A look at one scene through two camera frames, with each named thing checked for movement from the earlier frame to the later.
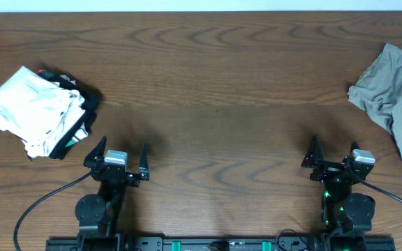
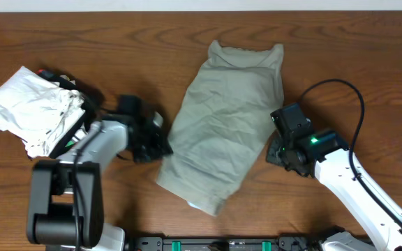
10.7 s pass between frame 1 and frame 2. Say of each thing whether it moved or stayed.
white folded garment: stayed
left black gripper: moved
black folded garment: stayed
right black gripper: moved
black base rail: stayed
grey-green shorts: moved
